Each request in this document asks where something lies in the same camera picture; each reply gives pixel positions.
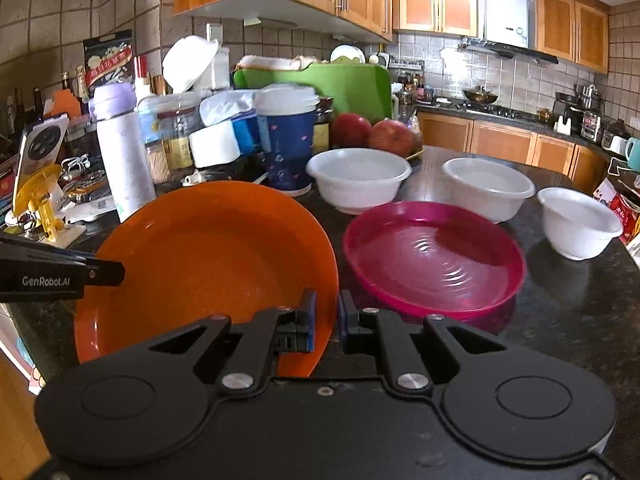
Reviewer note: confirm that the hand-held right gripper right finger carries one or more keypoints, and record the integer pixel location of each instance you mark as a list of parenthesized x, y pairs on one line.
[(343, 317)]

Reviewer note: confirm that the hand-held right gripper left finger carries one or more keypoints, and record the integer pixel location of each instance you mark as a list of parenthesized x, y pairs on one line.
[(309, 325)]

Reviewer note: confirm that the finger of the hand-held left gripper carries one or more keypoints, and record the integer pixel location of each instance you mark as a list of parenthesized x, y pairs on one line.
[(106, 271)]

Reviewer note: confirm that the orange plate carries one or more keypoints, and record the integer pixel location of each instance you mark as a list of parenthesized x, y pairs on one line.
[(200, 260)]

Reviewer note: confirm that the large white bowl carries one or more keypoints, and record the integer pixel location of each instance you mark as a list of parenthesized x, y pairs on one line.
[(357, 175)]

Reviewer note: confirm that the white plate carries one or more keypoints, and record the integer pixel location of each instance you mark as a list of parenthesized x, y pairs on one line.
[(346, 53), (487, 187)]

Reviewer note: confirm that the yellow phone stand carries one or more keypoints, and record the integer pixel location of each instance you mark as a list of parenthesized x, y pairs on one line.
[(42, 205)]

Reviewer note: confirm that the pink plate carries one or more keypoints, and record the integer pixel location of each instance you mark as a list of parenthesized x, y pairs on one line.
[(435, 260)]

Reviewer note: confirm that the white lavender thermos bottle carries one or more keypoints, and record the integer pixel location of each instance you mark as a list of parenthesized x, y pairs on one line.
[(125, 160)]

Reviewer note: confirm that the smartphone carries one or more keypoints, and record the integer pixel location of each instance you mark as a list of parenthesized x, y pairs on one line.
[(42, 145)]

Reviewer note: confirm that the glass jar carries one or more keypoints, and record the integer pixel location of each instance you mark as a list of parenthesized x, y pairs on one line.
[(172, 145)]

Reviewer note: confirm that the white tissue roll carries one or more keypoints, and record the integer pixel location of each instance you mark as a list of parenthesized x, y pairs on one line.
[(215, 144)]

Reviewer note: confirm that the orange carton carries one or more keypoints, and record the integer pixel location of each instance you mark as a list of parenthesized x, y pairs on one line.
[(66, 104)]

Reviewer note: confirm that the blue paper cup with lid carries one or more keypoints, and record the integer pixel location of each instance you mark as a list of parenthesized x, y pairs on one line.
[(290, 145)]

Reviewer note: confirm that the red apple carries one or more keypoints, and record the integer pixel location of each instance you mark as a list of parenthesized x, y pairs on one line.
[(350, 130), (392, 137)]

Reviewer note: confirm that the blue and white packet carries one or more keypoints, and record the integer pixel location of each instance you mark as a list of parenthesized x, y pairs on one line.
[(230, 110)]

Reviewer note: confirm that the dark snack bag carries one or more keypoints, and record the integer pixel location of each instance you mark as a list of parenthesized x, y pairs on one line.
[(107, 65)]

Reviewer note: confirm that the green cutting board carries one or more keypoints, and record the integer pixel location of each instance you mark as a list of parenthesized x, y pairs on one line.
[(350, 90)]

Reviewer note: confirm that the wooden lower cabinets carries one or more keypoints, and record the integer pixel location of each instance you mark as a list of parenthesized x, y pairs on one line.
[(500, 140)]

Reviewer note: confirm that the small white bowl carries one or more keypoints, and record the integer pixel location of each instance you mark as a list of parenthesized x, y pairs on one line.
[(580, 225)]

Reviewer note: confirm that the gas stove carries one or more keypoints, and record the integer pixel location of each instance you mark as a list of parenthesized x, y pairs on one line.
[(492, 110)]

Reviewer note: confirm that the wok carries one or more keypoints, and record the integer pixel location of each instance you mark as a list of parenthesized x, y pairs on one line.
[(480, 95)]

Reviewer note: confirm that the white cloth bag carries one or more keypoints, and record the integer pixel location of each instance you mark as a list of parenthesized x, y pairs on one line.
[(280, 63)]

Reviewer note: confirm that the red packaging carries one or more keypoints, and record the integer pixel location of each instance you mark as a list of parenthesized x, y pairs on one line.
[(622, 210)]

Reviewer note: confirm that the range hood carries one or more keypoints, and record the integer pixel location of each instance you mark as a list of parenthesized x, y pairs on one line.
[(510, 50)]

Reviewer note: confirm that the metal pot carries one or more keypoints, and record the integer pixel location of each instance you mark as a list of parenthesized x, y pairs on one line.
[(589, 97)]

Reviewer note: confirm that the teal mug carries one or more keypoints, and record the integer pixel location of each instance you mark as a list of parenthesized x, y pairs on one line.
[(634, 154)]

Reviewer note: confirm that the white water heater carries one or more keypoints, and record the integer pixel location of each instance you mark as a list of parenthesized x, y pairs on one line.
[(505, 15)]

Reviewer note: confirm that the wall outlet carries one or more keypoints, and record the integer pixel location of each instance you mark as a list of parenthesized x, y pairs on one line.
[(214, 31)]

